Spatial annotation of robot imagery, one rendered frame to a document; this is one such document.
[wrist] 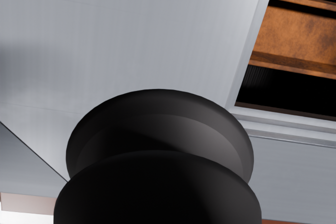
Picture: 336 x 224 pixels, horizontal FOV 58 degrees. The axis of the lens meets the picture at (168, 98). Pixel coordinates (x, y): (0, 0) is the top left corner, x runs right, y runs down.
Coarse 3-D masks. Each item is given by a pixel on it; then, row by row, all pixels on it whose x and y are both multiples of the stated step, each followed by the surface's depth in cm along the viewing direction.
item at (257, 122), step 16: (256, 16) 21; (256, 32) 23; (240, 64) 23; (240, 80) 24; (240, 112) 26; (256, 112) 26; (272, 112) 26; (288, 112) 26; (304, 112) 27; (256, 128) 25; (272, 128) 25; (288, 128) 25; (304, 128) 26; (320, 128) 26; (320, 144) 25
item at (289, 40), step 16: (272, 0) 36; (288, 0) 31; (304, 0) 32; (320, 0) 34; (272, 16) 37; (288, 16) 37; (304, 16) 37; (320, 16) 37; (272, 32) 37; (288, 32) 38; (304, 32) 38; (320, 32) 38; (256, 48) 38; (272, 48) 38; (288, 48) 38; (304, 48) 39; (320, 48) 39; (256, 64) 35; (272, 64) 35; (288, 64) 36; (304, 64) 37; (320, 64) 39
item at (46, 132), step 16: (0, 112) 22; (16, 112) 22; (32, 112) 22; (48, 112) 22; (64, 112) 23; (16, 128) 23; (32, 128) 23; (48, 128) 23; (64, 128) 23; (32, 144) 24; (48, 144) 24; (64, 144) 24; (48, 160) 24; (64, 160) 25
